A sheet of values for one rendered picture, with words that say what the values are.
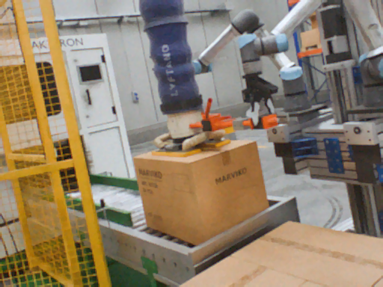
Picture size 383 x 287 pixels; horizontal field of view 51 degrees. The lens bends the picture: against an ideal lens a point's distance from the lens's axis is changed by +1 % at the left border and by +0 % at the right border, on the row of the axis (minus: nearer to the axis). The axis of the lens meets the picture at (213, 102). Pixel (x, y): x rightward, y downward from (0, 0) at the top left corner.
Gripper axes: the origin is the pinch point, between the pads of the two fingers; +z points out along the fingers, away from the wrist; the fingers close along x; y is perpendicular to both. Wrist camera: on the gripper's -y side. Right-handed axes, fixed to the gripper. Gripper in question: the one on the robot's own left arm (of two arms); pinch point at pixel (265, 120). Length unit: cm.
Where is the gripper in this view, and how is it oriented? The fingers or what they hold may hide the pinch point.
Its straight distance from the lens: 162.5
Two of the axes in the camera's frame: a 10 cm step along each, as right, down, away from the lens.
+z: 1.8, 9.8, 0.5
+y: -5.9, 0.7, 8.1
